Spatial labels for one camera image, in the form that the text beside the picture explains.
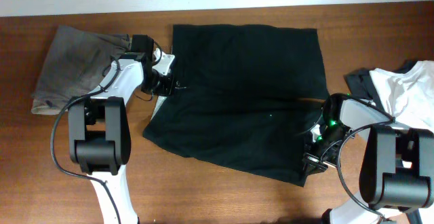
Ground black shorts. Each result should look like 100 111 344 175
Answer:
143 24 329 186

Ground white t-shirt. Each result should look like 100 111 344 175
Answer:
369 60 433 131

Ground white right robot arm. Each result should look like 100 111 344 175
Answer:
303 93 433 223

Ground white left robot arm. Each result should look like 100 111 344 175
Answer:
67 49 175 223

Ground folded grey shorts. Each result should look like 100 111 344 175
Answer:
31 25 131 115

